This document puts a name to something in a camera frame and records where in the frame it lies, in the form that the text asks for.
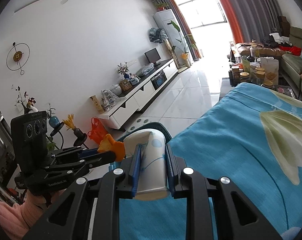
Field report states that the pink left sleeve forearm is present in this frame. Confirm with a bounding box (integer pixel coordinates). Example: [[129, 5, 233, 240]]
[[0, 201, 48, 239]]

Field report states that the dark green sofa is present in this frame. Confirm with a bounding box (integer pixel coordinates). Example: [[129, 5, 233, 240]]
[[280, 27, 302, 100]]

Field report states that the covered standing fan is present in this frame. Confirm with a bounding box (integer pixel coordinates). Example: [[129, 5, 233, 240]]
[[148, 28, 168, 43]]

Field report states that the round wall clock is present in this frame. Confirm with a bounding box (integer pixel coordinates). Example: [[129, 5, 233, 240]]
[[6, 42, 30, 75]]

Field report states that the orange plastic bag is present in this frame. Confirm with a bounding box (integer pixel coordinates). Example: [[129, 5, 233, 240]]
[[88, 118, 108, 145]]

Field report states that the white tv cabinet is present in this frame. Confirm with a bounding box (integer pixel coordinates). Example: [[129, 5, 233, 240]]
[[97, 59, 178, 130]]

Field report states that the cluttered coffee table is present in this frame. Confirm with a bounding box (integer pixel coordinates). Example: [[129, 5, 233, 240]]
[[228, 42, 297, 98]]

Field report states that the white blue-dotted paper cup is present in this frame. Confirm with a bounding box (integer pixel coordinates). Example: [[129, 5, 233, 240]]
[[123, 128, 169, 201]]

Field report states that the orange and grey curtain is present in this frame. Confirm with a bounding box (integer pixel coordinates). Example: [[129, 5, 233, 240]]
[[219, 0, 281, 43]]

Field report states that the orange peel piece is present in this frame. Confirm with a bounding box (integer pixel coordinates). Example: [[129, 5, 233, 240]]
[[97, 134, 126, 161]]

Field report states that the left hand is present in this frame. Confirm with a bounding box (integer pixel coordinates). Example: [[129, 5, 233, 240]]
[[25, 190, 65, 210]]

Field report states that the potted tall green plant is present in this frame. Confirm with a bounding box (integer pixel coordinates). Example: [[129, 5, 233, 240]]
[[169, 20, 197, 68]]

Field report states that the black monitor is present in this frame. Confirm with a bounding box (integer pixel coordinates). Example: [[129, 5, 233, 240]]
[[145, 48, 161, 66]]

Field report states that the blue floral tablecloth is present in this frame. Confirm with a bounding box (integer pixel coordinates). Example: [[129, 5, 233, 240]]
[[168, 83, 302, 239]]

